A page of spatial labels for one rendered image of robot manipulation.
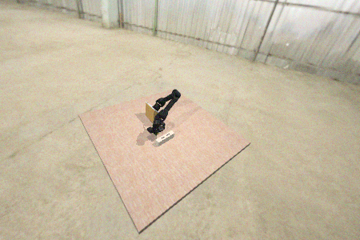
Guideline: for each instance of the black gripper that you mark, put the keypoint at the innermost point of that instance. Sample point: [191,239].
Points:
[152,130]

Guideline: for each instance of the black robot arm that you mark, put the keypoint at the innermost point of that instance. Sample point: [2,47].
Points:
[173,97]

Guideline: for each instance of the white rectangular block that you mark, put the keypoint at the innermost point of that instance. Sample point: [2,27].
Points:
[164,138]

